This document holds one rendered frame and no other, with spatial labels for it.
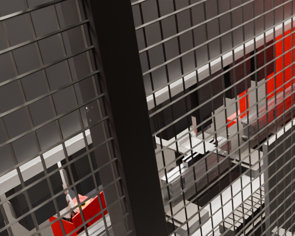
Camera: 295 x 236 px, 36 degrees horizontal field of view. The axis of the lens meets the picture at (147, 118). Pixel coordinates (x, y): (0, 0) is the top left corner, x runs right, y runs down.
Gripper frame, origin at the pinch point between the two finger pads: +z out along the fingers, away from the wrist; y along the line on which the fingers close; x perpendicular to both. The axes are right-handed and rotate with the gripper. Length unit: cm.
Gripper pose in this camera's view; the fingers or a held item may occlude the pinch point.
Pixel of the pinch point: (69, 224)
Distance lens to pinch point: 208.8
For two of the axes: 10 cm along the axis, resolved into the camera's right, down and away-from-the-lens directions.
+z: 2.1, 8.9, 4.0
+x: -5.5, 4.5, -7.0
